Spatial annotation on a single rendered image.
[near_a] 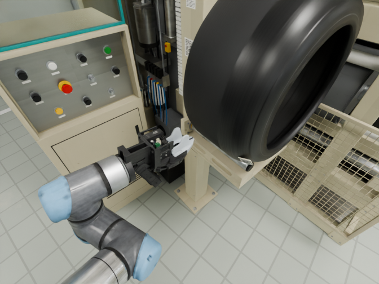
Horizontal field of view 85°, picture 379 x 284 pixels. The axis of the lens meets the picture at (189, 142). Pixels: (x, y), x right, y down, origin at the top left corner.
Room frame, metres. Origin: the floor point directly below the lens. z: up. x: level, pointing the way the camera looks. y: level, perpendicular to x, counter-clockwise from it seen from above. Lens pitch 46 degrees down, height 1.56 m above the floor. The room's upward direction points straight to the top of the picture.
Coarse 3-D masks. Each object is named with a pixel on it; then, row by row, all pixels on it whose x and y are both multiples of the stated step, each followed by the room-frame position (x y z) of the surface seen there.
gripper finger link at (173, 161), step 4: (184, 152) 0.35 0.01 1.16; (172, 156) 0.33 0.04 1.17; (180, 156) 0.34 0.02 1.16; (184, 156) 0.34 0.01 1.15; (172, 160) 0.32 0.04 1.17; (176, 160) 0.32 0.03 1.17; (180, 160) 0.33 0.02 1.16; (168, 164) 0.31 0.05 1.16; (172, 164) 0.31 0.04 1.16; (176, 164) 0.31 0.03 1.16; (168, 168) 0.30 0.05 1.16
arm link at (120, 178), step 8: (104, 160) 0.27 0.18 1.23; (112, 160) 0.27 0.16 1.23; (120, 160) 0.27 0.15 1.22; (104, 168) 0.24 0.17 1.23; (112, 168) 0.25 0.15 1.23; (120, 168) 0.25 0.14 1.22; (112, 176) 0.23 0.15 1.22; (120, 176) 0.24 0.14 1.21; (128, 176) 0.25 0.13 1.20; (112, 184) 0.22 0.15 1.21; (120, 184) 0.23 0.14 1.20; (128, 184) 0.24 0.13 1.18; (112, 192) 0.22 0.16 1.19
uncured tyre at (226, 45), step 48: (240, 0) 0.60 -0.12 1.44; (288, 0) 0.53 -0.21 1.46; (336, 0) 0.53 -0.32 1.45; (192, 48) 0.59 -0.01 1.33; (240, 48) 0.49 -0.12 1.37; (288, 48) 0.45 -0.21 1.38; (336, 48) 0.77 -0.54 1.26; (192, 96) 0.53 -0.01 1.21; (240, 96) 0.42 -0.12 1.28; (288, 96) 0.81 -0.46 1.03; (240, 144) 0.40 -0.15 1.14
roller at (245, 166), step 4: (192, 128) 0.73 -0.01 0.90; (204, 136) 0.67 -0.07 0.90; (208, 140) 0.65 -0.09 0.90; (212, 144) 0.63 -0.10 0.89; (224, 152) 0.57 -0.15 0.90; (228, 156) 0.56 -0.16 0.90; (232, 160) 0.54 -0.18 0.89; (236, 160) 0.53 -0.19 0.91; (240, 164) 0.51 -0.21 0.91; (244, 164) 0.50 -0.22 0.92; (248, 164) 0.50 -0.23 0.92; (244, 168) 0.49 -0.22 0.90; (248, 168) 0.49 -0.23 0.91
